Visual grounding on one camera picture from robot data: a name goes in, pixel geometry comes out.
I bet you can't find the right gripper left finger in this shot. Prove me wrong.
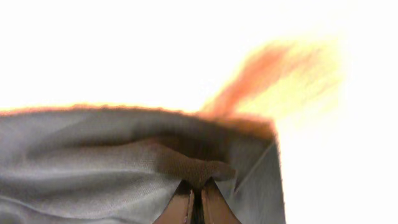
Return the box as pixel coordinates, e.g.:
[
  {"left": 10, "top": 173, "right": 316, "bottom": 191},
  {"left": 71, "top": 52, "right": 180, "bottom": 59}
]
[{"left": 153, "top": 180, "right": 195, "bottom": 224}]

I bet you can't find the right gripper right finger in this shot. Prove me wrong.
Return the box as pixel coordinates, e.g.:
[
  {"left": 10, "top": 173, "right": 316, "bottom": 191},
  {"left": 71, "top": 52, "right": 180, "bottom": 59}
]
[{"left": 201, "top": 178, "right": 241, "bottom": 224}]

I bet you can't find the black polo shirt with logo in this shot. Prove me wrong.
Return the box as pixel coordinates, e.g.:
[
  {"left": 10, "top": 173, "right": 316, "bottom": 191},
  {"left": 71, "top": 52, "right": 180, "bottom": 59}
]
[{"left": 1, "top": 108, "right": 285, "bottom": 223}]

